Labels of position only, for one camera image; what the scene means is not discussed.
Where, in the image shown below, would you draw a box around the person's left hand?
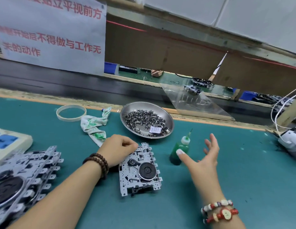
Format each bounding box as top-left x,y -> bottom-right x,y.
97,134 -> 139,167

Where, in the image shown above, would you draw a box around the person's right hand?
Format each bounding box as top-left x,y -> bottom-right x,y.
176,133 -> 220,191

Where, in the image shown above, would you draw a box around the green glue squeeze bottle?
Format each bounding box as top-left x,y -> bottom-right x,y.
169,131 -> 193,166

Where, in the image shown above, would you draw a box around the white green-stained cloth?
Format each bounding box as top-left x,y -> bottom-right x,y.
80,107 -> 112,147

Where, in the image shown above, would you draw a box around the pile of small metal parts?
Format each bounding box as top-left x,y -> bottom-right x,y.
124,109 -> 171,137

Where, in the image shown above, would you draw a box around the round metal bowl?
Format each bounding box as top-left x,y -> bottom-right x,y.
120,101 -> 175,140

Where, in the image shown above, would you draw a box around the finished mechanisms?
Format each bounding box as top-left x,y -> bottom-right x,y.
184,78 -> 215,96

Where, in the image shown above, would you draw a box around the black conveyor belt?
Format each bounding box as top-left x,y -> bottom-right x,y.
0,57 -> 296,126

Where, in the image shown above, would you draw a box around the person's left forearm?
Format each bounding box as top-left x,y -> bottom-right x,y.
10,162 -> 103,229

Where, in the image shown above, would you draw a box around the clear plastic sheet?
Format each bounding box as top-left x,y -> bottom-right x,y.
162,83 -> 235,121

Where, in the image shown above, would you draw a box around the black flat box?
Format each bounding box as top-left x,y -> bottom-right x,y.
118,65 -> 138,73

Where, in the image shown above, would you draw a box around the blue plastic bin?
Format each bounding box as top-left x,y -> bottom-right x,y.
104,62 -> 119,74
240,90 -> 258,101

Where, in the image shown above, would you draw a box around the white plastic device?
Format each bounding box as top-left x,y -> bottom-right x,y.
279,126 -> 296,160

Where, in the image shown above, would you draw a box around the brown cardboard panel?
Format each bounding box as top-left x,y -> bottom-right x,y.
105,20 -> 296,97

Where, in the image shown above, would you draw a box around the white blue power strip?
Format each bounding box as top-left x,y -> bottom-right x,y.
0,127 -> 34,165

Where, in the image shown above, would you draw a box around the white paper sign red text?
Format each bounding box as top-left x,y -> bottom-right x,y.
0,0 -> 107,76

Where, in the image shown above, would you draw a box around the wooden shelf beam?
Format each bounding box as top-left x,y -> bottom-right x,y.
106,4 -> 296,70

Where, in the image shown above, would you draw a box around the brown bead bracelet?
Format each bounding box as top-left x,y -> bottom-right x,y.
83,153 -> 110,180

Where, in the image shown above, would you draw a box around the red white bead bracelet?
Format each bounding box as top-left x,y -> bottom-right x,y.
200,199 -> 239,225

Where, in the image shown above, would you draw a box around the white tape ring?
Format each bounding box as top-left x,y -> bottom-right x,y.
55,104 -> 87,122

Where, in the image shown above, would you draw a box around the white cable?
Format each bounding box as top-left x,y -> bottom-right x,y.
271,86 -> 296,136

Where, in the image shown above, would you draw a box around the wooden post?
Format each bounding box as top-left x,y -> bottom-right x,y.
277,95 -> 296,129

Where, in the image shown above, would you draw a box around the red cord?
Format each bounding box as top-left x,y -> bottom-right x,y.
106,20 -> 296,71

